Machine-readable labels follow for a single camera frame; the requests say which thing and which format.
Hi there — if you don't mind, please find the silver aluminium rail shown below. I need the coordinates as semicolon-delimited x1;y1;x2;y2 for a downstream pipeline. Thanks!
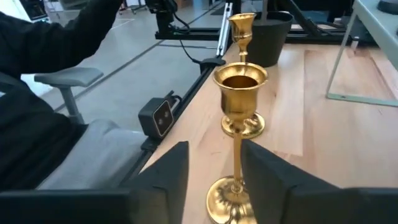
216;2;233;57

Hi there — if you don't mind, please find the gold candlestick holder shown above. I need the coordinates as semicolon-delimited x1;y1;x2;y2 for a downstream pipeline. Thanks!
206;62;269;224
221;12;266;140

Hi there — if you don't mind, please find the black box camera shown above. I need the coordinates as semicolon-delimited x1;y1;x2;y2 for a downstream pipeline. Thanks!
138;96;175;139

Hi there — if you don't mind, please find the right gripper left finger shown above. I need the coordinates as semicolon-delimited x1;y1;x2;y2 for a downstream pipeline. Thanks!
0;141;190;224

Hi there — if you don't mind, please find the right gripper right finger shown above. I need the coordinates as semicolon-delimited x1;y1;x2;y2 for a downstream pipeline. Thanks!
241;139;398;224

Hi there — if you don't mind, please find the black round pot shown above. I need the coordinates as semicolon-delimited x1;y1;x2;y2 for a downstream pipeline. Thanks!
247;11;294;68

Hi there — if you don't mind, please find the grey office chair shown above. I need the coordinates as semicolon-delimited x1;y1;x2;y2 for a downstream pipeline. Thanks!
0;0;147;191
34;67;104;125

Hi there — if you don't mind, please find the black aluminium frame beam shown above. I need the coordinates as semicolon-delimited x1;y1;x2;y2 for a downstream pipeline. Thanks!
154;27;354;45

